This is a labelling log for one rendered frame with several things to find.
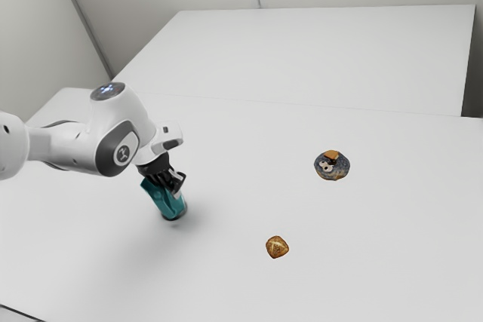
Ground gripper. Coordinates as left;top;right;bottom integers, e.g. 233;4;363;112
136;151;187;199

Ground brown crusty bread roll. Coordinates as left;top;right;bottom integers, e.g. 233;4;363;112
264;235;291;260

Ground teal faceted mug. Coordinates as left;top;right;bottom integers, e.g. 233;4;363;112
140;176;189;222

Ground blue monster face doughnut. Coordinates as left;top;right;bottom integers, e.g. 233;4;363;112
313;149;352;182

